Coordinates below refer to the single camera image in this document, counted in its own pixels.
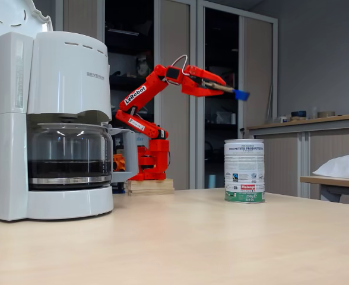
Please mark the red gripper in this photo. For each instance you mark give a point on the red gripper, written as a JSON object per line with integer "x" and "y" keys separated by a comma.
{"x": 199, "y": 81}

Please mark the red robot arm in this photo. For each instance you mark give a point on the red robot arm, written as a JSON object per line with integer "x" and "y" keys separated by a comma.
{"x": 156, "y": 148}

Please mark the white coffee tin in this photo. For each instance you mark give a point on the white coffee tin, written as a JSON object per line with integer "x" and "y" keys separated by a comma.
{"x": 245, "y": 166}

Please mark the white drip coffee maker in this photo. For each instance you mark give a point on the white drip coffee maker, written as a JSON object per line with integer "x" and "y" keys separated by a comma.
{"x": 67, "y": 83}

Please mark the white plastic coffee maker lid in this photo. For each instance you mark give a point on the white plastic coffee maker lid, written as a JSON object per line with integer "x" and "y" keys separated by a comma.
{"x": 8, "y": 17}

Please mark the beige open storage cabinet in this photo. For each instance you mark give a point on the beige open storage cabinet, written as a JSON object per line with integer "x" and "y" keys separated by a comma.
{"x": 257, "y": 74}
{"x": 174, "y": 29}

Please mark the small white jar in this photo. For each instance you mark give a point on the small white jar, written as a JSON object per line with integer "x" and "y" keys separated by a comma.
{"x": 282, "y": 118}

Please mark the blue tape roll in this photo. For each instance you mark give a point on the blue tape roll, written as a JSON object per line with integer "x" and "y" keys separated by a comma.
{"x": 298, "y": 114}

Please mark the light blue cup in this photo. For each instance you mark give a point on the light blue cup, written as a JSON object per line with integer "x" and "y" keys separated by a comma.
{"x": 211, "y": 181}

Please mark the low sideboard wooden top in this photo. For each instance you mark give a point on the low sideboard wooden top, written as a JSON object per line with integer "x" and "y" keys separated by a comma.
{"x": 281, "y": 160}

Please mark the wooden base block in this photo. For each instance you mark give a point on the wooden base block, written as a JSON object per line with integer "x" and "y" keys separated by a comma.
{"x": 150, "y": 187}

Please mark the beige tape roll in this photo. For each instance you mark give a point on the beige tape roll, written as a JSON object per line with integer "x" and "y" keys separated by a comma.
{"x": 326, "y": 114}

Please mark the orange clamp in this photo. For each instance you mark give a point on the orange clamp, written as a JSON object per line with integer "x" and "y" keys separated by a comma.
{"x": 118, "y": 162}

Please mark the wooden desk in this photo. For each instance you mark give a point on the wooden desk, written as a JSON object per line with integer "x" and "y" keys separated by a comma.
{"x": 331, "y": 181}

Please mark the white plastic bag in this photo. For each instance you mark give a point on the white plastic bag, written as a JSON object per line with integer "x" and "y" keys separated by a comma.
{"x": 346, "y": 166}

